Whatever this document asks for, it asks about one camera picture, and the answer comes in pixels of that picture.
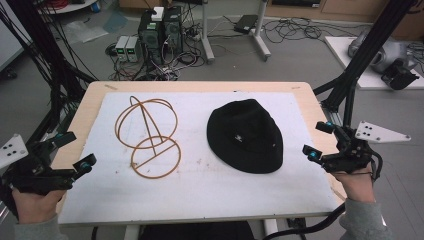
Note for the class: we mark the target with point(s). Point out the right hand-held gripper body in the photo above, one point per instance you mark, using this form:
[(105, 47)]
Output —
[(353, 155)]

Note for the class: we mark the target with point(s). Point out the person's right hand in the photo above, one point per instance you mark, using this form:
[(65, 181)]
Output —
[(358, 186)]

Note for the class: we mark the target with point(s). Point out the black hat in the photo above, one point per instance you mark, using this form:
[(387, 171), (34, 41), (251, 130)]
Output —
[(245, 136)]

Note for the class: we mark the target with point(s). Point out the white foam board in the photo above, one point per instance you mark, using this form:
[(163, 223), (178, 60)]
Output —
[(200, 193)]

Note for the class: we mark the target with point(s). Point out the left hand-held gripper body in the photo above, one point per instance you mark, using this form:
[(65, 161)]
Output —
[(31, 173)]

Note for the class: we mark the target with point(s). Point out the grey power supply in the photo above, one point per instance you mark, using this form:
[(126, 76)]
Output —
[(134, 50), (121, 48)]

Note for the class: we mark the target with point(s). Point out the black metal frame stand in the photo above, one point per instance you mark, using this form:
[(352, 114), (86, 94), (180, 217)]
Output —
[(46, 56), (370, 46)]

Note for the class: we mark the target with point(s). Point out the blue tape roll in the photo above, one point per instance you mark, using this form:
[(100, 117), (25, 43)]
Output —
[(95, 7)]

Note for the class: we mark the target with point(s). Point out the white box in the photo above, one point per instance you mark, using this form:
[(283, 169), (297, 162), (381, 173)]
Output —
[(158, 13)]

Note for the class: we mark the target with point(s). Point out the green sheet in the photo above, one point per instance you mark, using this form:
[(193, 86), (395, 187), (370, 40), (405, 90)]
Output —
[(115, 22)]

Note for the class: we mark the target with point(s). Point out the silver rounded device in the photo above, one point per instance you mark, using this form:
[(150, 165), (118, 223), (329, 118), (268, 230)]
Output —
[(388, 51)]

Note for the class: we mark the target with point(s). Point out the black computer tower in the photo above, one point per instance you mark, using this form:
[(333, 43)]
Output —
[(173, 30), (151, 40)]

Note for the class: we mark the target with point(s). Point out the white round table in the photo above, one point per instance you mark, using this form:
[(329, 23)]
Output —
[(71, 7)]

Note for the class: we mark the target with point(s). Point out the person's left hand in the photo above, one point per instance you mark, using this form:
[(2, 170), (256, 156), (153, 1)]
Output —
[(35, 206)]

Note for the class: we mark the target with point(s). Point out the white metal table leg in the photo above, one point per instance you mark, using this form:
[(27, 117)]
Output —
[(260, 36), (207, 33)]

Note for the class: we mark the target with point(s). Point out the black device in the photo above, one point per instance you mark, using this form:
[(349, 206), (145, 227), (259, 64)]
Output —
[(398, 76)]

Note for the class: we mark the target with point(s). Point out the flat black box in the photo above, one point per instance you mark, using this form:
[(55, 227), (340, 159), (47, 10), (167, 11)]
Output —
[(246, 24)]

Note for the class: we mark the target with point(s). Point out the clear plastic sheet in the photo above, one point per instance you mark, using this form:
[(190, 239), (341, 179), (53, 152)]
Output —
[(85, 31)]

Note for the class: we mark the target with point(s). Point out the white platform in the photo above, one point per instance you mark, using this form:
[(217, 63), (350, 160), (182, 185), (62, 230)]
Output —
[(343, 56)]

